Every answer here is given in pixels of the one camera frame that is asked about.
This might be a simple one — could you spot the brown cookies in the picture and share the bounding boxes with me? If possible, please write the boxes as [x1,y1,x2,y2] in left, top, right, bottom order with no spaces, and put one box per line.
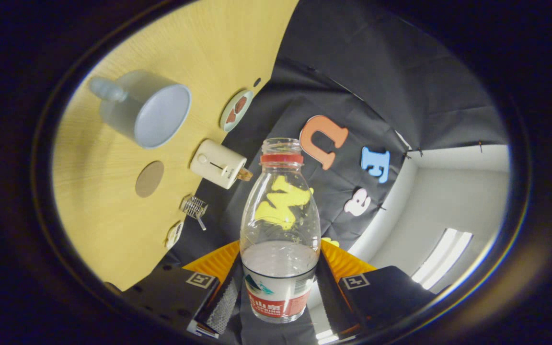
[226,96,248,124]

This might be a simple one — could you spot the pale green plate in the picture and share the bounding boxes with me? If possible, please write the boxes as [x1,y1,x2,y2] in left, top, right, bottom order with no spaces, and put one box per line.
[219,90,254,132]

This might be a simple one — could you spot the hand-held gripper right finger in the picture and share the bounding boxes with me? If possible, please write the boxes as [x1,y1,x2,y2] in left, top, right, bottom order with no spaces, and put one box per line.
[318,239,437,338]

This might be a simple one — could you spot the clear plastic bottle red label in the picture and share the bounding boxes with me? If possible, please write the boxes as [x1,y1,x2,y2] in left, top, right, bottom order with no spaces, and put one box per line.
[239,138,322,324]

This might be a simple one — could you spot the round brown coaster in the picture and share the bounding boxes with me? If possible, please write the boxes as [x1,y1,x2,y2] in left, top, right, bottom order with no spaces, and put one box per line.
[135,161,165,198]

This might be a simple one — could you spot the black backdrop cloth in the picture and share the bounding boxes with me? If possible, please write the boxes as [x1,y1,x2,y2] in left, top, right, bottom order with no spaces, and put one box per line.
[171,0,509,269]

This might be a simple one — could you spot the white cup with handle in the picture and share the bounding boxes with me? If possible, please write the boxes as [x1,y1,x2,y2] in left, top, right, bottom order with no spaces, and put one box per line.
[88,70,192,149]

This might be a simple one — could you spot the white divided dish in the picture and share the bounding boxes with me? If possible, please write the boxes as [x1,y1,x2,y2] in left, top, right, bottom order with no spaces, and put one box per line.
[166,220,184,250]

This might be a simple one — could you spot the small metal wire basket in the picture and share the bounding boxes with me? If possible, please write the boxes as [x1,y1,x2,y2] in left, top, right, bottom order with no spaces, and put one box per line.
[180,195,208,230]

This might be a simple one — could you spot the wooden table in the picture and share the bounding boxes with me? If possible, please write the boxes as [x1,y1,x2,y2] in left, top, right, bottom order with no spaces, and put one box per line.
[52,0,300,291]

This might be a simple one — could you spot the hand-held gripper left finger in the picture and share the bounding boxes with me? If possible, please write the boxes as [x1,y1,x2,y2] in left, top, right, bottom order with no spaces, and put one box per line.
[123,240,245,338]

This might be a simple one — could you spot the long ceiling light panel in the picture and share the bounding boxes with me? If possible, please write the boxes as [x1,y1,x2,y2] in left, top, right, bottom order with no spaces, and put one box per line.
[411,228,473,290]

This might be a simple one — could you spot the white toaster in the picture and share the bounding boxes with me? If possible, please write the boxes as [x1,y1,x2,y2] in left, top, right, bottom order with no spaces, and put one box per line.
[190,139,248,190]

